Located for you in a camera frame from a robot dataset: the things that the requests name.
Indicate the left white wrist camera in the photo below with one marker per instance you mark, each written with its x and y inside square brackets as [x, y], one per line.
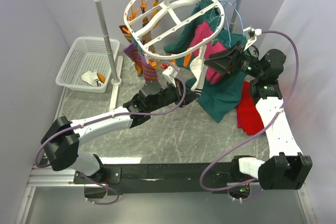
[169, 72]

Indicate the yellow hanging sock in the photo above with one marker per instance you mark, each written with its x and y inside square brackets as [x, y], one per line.
[155, 3]

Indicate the orange sock in basket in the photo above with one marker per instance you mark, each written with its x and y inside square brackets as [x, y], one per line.
[100, 79]

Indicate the beige hanging sock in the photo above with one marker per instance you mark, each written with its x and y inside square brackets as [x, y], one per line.
[147, 37]

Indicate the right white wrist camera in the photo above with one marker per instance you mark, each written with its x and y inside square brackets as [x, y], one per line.
[251, 35]

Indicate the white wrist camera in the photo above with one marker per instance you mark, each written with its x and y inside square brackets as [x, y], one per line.
[251, 35]
[169, 72]

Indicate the purple orange striped sock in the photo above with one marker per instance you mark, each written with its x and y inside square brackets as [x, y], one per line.
[132, 52]

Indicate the white sock black stripes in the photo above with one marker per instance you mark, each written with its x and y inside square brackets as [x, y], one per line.
[90, 78]

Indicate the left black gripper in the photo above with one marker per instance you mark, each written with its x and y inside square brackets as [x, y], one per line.
[179, 91]

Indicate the green garment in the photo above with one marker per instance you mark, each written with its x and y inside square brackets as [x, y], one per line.
[220, 98]

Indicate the light blue wire hanger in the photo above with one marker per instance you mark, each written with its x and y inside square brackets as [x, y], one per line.
[235, 4]

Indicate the black base bar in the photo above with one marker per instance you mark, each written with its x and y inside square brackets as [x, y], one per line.
[167, 177]

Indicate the orange clothespin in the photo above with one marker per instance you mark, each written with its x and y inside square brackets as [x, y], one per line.
[187, 60]
[153, 63]

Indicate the red folded cloth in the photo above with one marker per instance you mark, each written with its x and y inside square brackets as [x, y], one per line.
[248, 118]

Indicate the pink garment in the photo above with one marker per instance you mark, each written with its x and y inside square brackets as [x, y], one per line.
[203, 31]

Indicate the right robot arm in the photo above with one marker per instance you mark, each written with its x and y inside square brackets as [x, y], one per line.
[287, 168]

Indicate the white round clip hanger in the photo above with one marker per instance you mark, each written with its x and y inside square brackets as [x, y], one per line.
[168, 7]

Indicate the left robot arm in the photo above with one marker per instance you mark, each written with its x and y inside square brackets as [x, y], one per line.
[62, 141]

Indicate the white plastic basket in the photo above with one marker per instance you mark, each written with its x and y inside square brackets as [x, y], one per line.
[85, 54]

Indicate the maroon orange striped sock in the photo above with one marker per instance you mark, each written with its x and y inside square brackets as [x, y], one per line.
[126, 33]

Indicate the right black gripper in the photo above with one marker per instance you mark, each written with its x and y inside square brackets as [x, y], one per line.
[222, 65]

